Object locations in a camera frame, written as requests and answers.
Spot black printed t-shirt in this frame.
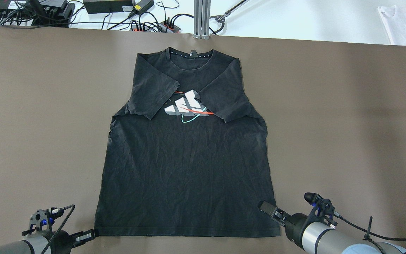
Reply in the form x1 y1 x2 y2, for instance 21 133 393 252
94 48 281 238

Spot black electronics box left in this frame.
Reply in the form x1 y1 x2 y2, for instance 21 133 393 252
0 0 76 27

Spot red black power strip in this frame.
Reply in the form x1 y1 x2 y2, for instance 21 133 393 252
127 20 182 34

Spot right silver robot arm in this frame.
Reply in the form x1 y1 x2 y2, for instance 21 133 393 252
258 193 406 254

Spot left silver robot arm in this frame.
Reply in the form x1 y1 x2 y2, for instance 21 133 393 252
0 229 98 254

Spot aluminium frame post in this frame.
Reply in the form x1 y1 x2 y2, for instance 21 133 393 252
193 0 211 39

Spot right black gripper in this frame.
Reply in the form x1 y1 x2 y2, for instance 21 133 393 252
258 201 312 249

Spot black power adapter box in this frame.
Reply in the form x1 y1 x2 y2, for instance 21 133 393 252
82 0 136 14

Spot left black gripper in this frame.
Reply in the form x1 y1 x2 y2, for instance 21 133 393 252
47 229 99 254

